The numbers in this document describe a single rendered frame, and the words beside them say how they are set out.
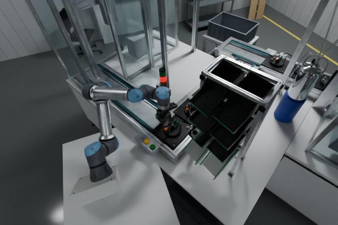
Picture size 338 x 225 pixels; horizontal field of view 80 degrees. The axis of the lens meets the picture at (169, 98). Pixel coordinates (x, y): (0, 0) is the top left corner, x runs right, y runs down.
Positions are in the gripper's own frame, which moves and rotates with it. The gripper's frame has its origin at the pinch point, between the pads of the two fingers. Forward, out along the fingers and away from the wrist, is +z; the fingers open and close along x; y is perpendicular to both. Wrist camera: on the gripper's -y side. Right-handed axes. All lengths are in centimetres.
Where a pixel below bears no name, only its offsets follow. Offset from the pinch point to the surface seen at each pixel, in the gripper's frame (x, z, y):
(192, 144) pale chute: 22.2, 8.9, -1.8
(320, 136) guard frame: 87, 6, -63
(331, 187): 111, 37, -53
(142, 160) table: -4.1, 27.2, 26.4
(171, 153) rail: 12.2, 17.8, 10.1
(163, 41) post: -18, -50, -19
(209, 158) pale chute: 37.6, 9.3, -1.3
